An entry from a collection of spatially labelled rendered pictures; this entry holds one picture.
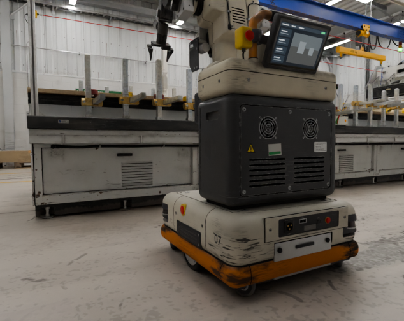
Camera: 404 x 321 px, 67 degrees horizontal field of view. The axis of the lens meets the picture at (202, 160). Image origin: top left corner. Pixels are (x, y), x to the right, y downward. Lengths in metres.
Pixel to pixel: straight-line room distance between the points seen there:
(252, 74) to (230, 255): 0.61
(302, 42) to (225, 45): 0.45
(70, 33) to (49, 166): 7.67
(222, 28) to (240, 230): 0.93
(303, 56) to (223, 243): 0.73
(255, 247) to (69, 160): 1.71
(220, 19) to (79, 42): 8.43
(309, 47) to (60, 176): 1.86
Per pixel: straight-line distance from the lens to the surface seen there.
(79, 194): 2.44
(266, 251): 1.09
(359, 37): 8.63
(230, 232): 1.02
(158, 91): 2.35
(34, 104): 2.20
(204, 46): 1.60
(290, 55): 1.21
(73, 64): 9.68
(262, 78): 1.15
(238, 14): 1.59
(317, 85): 1.33
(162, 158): 2.60
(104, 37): 10.01
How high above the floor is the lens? 0.52
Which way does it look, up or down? 3 degrees down
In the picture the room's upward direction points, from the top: straight up
